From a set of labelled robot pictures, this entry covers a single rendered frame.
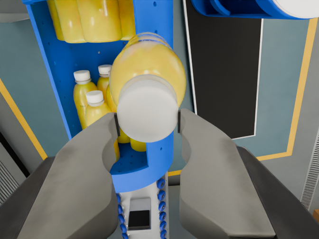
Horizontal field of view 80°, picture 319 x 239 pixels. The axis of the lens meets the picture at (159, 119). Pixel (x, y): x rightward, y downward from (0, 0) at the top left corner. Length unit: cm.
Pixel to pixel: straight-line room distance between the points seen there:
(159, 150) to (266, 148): 192
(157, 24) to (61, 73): 29
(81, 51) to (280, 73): 166
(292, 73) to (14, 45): 221
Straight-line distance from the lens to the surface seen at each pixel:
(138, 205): 98
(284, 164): 259
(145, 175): 48
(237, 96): 167
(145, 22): 35
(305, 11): 64
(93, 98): 48
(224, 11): 99
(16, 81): 196
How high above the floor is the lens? 156
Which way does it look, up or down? 61 degrees down
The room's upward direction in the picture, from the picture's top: 175 degrees clockwise
